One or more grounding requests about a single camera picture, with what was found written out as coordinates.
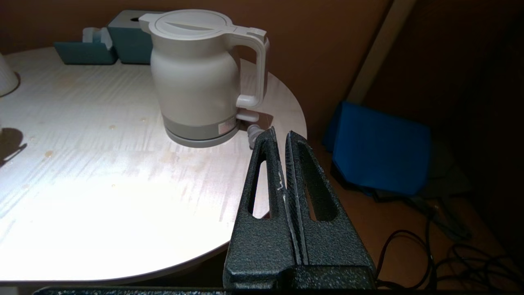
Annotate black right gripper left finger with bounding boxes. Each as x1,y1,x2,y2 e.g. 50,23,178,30
223,126,303,289

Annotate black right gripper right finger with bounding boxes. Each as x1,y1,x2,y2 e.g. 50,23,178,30
285,130,377,289

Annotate white electric kettle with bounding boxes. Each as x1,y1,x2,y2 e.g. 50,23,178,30
139,9,271,142

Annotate blue folded cloth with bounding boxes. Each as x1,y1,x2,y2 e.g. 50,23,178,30
323,102,433,197

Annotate white power plug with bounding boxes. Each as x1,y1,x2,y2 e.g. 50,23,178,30
247,125,263,149

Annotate grey round kettle base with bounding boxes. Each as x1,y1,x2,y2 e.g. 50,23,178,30
165,125,241,148

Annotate grey blue tissue box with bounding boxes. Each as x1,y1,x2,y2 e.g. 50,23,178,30
108,10,164,65

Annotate small grey sachet holder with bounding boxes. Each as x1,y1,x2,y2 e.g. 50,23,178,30
54,41,119,66

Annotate white sachet packets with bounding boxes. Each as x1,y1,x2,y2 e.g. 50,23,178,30
82,27,113,50

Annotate white ribbed mug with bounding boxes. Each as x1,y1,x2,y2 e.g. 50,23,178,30
0,52,20,98

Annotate thin dark loose cable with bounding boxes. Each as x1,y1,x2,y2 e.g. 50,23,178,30
376,201,516,292

